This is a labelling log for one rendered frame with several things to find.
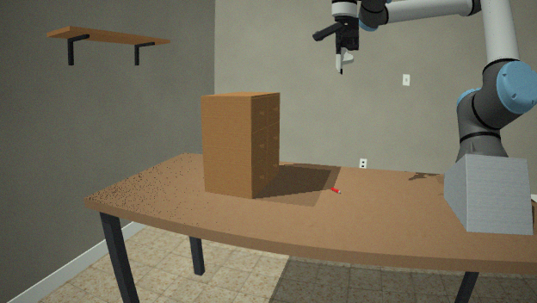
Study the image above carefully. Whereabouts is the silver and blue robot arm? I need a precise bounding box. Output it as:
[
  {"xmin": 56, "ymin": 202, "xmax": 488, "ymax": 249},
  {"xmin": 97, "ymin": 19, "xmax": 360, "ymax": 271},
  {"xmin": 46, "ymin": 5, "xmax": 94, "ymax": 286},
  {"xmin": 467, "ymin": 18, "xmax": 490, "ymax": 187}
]
[{"xmin": 332, "ymin": 0, "xmax": 537, "ymax": 163}]

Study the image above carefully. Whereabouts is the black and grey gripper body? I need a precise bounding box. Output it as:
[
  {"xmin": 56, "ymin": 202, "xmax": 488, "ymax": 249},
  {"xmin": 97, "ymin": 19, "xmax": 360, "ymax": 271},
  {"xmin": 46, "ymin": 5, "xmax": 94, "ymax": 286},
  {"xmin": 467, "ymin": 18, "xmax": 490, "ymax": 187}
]
[{"xmin": 335, "ymin": 15, "xmax": 359, "ymax": 51}]

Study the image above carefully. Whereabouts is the brown chest of drawers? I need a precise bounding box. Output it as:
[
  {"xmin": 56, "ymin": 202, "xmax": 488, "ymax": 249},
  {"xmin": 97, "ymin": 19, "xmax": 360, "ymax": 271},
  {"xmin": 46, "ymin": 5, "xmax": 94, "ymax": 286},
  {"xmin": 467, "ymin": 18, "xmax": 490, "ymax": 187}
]
[{"xmin": 201, "ymin": 92, "xmax": 280, "ymax": 199}]

